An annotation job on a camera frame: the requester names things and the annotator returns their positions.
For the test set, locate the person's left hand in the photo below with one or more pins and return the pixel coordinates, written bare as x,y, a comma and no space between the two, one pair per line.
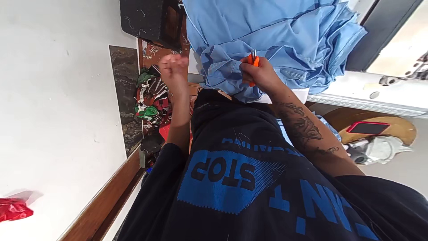
174,71

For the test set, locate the person's right hand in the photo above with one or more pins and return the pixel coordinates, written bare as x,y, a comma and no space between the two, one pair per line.
265,75

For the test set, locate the person's right thumb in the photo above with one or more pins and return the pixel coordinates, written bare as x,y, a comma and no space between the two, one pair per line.
248,68

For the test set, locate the person's left fingers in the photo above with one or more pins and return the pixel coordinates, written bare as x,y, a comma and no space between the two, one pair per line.
173,61

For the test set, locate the person's right fingers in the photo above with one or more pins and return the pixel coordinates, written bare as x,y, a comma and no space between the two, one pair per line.
246,79

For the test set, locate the orange thread snips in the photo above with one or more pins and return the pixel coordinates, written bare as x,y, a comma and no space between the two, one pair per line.
256,61

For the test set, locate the person's right forearm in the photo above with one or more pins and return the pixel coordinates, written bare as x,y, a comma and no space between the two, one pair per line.
307,130

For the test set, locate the person's left forearm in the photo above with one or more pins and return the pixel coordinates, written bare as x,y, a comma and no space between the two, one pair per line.
179,113

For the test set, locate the pile of fabric scraps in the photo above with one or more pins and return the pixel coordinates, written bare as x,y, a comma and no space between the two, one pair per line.
157,87

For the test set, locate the pile of light blue garments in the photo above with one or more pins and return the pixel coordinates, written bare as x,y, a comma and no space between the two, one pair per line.
267,30

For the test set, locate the black box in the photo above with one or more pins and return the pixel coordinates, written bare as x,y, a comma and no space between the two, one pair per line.
143,20

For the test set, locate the person's body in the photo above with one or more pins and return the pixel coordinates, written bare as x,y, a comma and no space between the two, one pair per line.
230,140

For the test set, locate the red object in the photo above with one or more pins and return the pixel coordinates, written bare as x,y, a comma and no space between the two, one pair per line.
165,131

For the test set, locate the black bag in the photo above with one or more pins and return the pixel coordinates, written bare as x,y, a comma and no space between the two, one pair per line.
152,142

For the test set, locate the light blue cloth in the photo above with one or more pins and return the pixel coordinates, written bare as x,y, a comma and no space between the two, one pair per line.
329,127

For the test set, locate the white sewing table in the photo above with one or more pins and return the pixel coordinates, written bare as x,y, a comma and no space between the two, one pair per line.
354,85

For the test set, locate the red phone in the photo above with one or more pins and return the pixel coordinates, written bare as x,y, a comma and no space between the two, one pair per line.
369,128

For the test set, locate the sewing machine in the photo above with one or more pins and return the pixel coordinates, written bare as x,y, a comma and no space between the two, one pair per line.
384,36

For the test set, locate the brown wooden beam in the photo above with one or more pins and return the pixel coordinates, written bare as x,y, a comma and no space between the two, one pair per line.
103,197

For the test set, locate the crumpled white plastic bag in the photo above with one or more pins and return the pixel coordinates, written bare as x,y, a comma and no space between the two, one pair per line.
384,149

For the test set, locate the round wooden stool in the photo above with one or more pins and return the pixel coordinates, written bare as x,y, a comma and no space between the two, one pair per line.
403,129

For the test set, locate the red plastic bag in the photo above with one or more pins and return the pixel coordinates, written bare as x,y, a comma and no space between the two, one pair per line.
13,209

